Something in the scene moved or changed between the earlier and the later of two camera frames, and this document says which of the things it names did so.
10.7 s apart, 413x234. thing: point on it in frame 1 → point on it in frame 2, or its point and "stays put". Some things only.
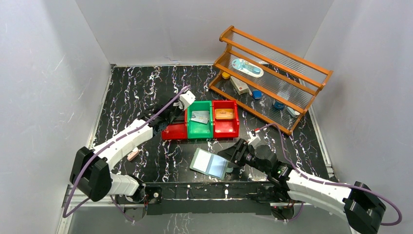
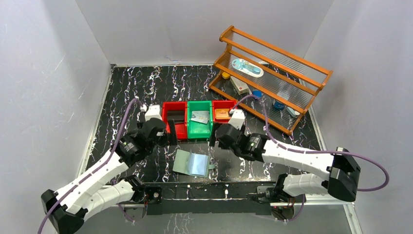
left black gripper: x=176 y=112 → x=172 y=132
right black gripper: x=238 y=153 → x=213 y=140
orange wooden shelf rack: x=272 y=84 stays put
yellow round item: x=225 y=75 stays put
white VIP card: x=200 y=116 stays put
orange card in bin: x=224 y=113 stays put
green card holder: x=210 y=164 → x=188 y=163
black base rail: x=210 y=198 stays put
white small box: x=240 y=87 stays put
